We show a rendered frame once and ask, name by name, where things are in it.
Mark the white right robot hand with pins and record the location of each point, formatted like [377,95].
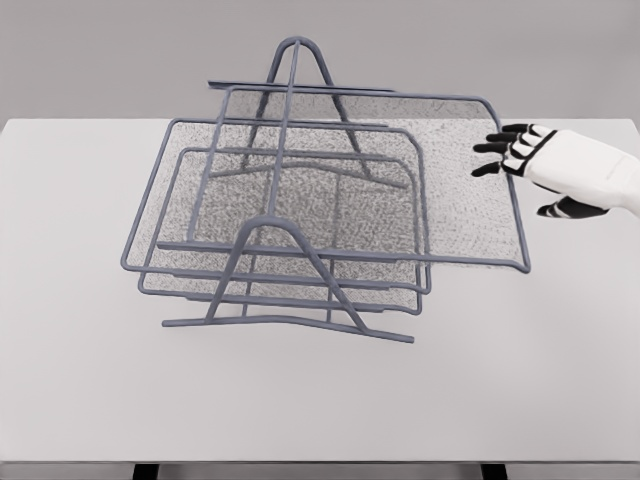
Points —
[570,165]

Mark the large grey mesh tray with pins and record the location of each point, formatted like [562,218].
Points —
[450,200]

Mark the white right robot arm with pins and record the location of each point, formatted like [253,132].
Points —
[634,182]

